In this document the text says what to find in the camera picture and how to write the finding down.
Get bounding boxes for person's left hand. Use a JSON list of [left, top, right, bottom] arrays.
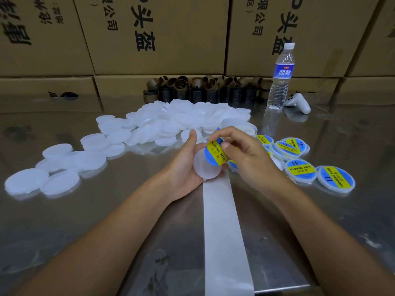
[[157, 129, 223, 204]]

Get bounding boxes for person's right hand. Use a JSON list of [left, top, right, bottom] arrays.
[[209, 126, 291, 198]]

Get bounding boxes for pile of white plastic lids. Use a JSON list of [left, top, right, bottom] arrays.
[[4, 99, 253, 200]]

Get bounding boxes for sticker roll with backing strip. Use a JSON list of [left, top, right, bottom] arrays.
[[202, 118, 259, 296]]

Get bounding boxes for person's right forearm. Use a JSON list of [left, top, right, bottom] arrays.
[[272, 180, 395, 296]]

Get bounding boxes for person's left forearm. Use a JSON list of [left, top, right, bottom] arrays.
[[15, 182, 180, 296]]

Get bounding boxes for white handheld controller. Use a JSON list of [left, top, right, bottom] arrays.
[[284, 93, 312, 115]]

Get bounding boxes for row of dark cardboard tubes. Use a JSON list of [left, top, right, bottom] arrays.
[[143, 76, 272, 104]]

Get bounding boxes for clear plastic water bottle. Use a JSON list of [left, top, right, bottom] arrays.
[[267, 42, 296, 111]]

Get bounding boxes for stack of brown cardboard boxes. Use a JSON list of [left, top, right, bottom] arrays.
[[0, 0, 395, 97]]

